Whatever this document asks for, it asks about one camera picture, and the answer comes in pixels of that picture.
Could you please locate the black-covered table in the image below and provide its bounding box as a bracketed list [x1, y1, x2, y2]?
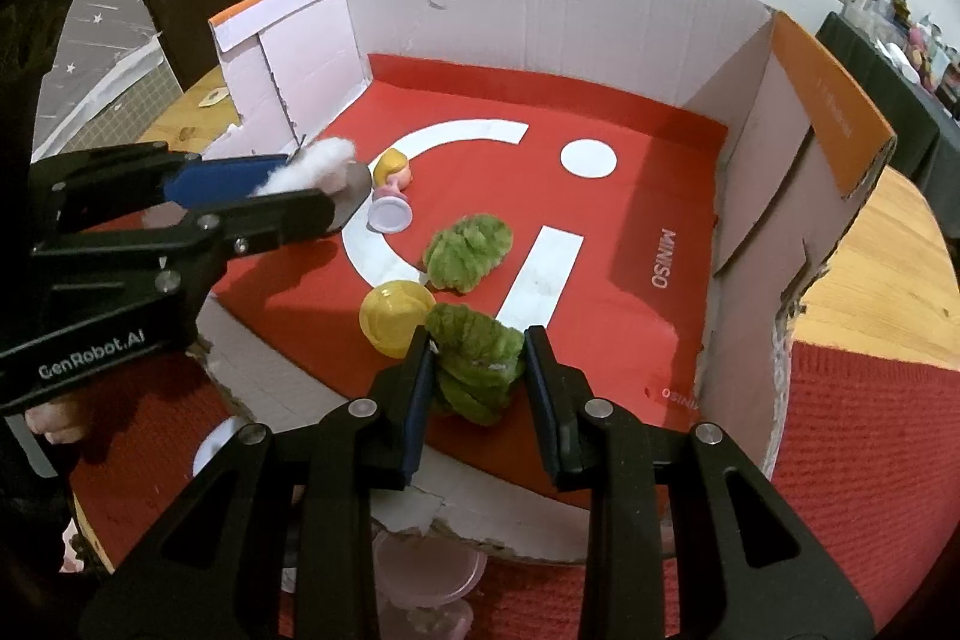
[814, 10, 960, 206]

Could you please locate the yellow bottle cap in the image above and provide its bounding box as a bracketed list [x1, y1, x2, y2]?
[358, 280, 436, 357]

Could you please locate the red knit mat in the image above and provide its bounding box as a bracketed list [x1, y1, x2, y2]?
[67, 340, 960, 640]

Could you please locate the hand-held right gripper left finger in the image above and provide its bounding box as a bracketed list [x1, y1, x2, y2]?
[79, 326, 437, 640]

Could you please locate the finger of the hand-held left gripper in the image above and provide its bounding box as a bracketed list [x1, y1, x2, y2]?
[28, 143, 292, 236]
[34, 188, 338, 271]

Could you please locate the person's left hand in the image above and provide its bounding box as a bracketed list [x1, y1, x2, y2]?
[22, 396, 95, 446]

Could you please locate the pink round case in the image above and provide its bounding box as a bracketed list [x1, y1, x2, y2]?
[373, 527, 488, 611]

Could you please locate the green fluffy pompom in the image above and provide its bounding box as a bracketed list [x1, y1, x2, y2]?
[424, 302, 526, 427]
[420, 212, 516, 295]

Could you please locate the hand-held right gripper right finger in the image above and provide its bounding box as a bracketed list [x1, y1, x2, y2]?
[523, 325, 875, 640]

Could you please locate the small blonde doll figure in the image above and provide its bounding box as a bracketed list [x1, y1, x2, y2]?
[366, 149, 416, 235]

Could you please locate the white fluffy pompom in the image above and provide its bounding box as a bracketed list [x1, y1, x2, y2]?
[255, 136, 357, 196]

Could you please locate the orange cardboard box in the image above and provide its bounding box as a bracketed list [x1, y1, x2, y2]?
[206, 0, 897, 566]

